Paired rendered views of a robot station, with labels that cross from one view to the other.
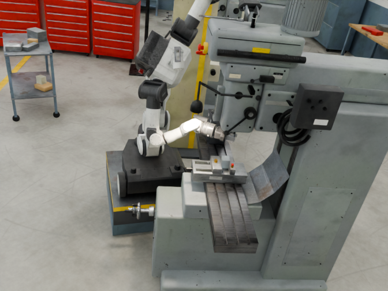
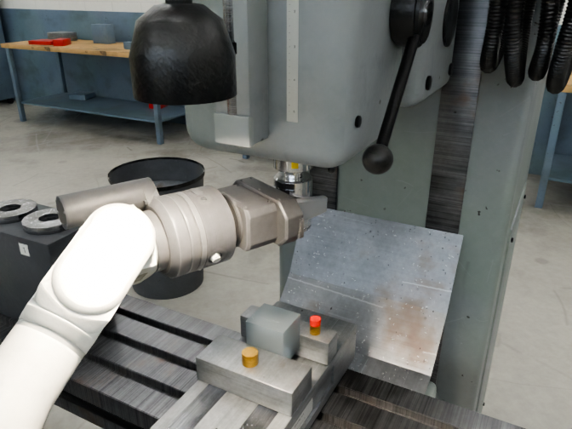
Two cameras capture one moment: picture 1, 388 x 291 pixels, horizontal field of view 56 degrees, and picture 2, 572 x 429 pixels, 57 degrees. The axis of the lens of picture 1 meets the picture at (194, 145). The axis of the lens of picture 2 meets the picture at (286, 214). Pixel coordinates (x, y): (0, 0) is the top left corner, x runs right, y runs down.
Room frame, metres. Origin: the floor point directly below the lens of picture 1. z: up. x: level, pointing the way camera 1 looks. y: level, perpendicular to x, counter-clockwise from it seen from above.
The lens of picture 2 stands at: (1.60, 0.27, 1.48)
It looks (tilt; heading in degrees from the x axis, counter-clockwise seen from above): 24 degrees down; 306
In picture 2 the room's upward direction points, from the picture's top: straight up
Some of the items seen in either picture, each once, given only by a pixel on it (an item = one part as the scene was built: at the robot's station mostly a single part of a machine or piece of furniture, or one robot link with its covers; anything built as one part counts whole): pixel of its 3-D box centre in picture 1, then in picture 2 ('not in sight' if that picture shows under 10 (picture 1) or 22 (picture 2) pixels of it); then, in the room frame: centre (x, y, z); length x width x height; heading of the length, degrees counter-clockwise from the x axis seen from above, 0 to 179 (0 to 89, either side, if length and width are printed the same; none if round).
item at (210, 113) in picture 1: (216, 125); (39, 261); (2.48, -0.15, 1.01); 0.22 x 0.12 x 0.20; 10
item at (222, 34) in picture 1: (252, 42); not in sight; (1.95, -0.23, 1.81); 0.47 x 0.26 x 0.16; 99
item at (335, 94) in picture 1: (316, 107); not in sight; (1.66, -0.56, 1.62); 0.20 x 0.09 x 0.21; 99
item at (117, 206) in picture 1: (148, 191); not in sight; (2.56, 0.35, 0.20); 0.78 x 0.68 x 0.40; 20
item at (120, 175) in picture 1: (121, 184); not in sight; (2.25, 0.52, 0.50); 0.20 x 0.05 x 0.20; 20
